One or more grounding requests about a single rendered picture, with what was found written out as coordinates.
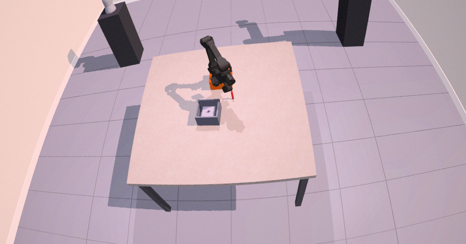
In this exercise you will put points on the pale pink square plate with hole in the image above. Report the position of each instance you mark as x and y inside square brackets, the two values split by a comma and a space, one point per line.
[209, 111]

